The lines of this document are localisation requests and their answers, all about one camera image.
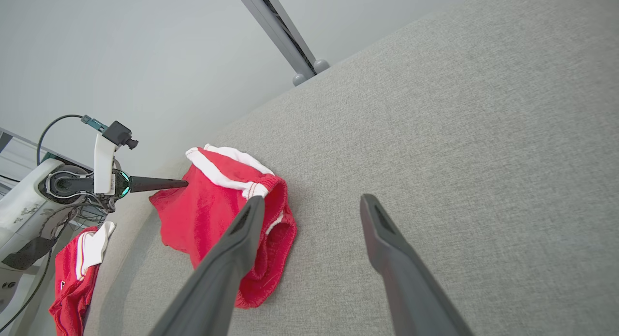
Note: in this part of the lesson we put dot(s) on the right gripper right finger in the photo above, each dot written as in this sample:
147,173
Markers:
406,278

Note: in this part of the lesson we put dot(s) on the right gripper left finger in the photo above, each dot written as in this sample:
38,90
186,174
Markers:
222,268

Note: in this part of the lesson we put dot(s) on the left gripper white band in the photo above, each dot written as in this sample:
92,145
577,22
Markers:
104,167

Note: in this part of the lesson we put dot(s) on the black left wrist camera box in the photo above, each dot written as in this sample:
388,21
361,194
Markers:
118,133

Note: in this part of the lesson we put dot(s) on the grey fabric sofa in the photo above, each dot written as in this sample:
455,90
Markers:
435,157

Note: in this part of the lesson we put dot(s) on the red shorts with white trim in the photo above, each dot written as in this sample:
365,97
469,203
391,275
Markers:
203,215

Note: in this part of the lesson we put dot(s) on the grey partition post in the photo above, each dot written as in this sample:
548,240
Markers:
283,31

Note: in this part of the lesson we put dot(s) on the red jersey with white sleeves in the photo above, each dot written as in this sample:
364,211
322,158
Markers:
70,283

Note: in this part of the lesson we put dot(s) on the teal left camera connector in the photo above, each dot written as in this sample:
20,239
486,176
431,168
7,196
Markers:
94,123

